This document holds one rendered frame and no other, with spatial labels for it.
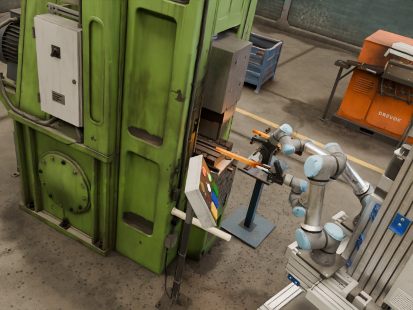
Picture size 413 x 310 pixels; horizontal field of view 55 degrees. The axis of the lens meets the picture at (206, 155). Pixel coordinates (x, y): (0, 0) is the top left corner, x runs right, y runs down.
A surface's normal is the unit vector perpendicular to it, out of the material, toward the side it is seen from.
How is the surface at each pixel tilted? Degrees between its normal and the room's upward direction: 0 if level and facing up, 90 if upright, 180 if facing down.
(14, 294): 0
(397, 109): 90
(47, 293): 0
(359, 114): 90
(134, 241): 90
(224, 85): 90
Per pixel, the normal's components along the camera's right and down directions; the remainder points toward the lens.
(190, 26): -0.46, 0.40
